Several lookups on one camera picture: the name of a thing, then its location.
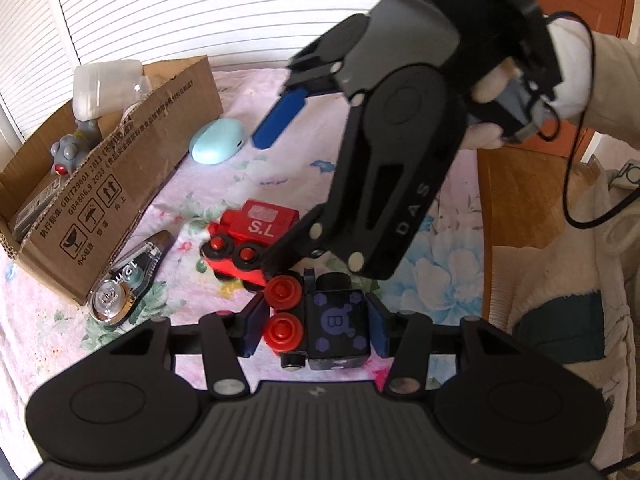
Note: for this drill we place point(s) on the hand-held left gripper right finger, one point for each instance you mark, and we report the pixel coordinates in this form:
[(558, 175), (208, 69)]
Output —
[(378, 327)]

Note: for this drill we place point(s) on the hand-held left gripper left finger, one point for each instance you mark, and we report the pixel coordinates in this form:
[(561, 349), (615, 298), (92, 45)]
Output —
[(255, 325)]

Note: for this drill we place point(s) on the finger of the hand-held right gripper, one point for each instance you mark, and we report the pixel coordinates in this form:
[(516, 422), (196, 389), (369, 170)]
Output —
[(280, 115), (370, 220)]

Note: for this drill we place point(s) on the black toy train car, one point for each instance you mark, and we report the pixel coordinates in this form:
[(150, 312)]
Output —
[(335, 325)]

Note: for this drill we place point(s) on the red toy train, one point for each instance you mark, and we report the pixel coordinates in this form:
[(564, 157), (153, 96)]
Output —
[(255, 225)]

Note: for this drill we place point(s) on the brown cardboard box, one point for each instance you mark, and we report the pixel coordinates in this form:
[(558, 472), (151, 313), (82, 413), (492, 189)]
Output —
[(125, 160)]

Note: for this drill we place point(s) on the white cotton swab container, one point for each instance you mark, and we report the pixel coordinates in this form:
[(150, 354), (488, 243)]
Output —
[(102, 85)]

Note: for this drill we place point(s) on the grey mouse toy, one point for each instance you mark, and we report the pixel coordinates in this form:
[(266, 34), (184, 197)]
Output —
[(70, 150)]

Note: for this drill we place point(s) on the person's right forearm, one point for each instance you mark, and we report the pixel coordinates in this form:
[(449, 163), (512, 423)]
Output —
[(617, 85)]

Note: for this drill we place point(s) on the person's right hand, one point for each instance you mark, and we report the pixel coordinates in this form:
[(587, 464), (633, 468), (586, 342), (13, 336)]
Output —
[(492, 85)]

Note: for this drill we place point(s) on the light blue oval case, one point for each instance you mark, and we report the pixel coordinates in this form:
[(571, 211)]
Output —
[(217, 140)]

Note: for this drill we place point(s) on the pink floral cloth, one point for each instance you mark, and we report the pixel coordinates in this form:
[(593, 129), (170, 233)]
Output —
[(300, 180)]

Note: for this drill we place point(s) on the white louvered closet door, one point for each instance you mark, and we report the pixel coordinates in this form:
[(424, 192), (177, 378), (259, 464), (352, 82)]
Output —
[(25, 60), (200, 5)]

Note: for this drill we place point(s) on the clear correction tape dispenser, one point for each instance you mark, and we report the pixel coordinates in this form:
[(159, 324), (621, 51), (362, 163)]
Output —
[(125, 280)]

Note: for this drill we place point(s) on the cream blanket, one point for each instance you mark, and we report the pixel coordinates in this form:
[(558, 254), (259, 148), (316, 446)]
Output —
[(560, 270)]

